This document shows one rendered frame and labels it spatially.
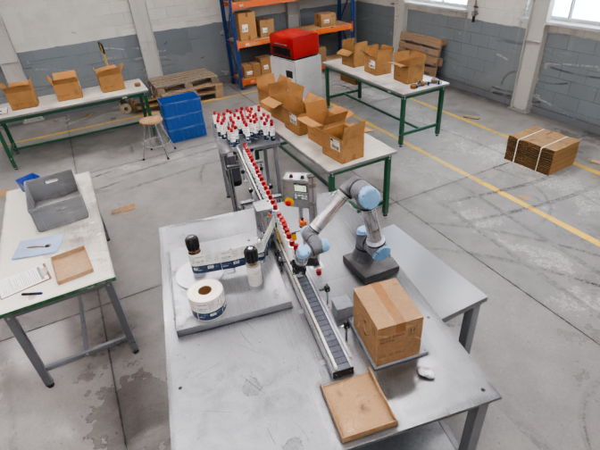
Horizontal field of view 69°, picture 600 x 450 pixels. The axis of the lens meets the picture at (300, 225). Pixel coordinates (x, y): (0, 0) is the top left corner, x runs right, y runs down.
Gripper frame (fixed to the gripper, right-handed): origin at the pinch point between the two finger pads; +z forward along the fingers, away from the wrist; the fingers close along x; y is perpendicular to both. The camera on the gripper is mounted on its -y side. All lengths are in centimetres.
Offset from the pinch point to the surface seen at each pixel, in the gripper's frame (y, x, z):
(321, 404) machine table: 16, 77, -32
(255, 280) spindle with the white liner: 28.7, -0.6, -2.8
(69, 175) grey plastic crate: 160, -177, 98
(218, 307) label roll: 53, 12, -8
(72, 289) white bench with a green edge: 144, -40, 38
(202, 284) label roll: 59, -4, -8
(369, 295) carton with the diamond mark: -22, 35, -42
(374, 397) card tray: -9, 81, -35
